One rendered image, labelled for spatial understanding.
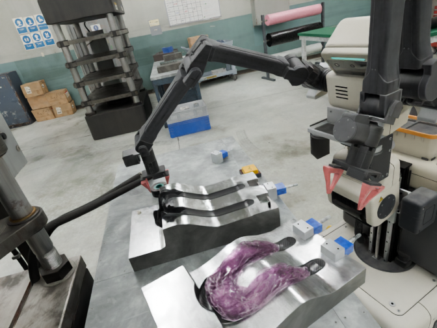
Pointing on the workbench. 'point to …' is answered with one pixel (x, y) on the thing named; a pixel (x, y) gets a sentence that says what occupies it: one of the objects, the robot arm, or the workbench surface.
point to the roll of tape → (157, 188)
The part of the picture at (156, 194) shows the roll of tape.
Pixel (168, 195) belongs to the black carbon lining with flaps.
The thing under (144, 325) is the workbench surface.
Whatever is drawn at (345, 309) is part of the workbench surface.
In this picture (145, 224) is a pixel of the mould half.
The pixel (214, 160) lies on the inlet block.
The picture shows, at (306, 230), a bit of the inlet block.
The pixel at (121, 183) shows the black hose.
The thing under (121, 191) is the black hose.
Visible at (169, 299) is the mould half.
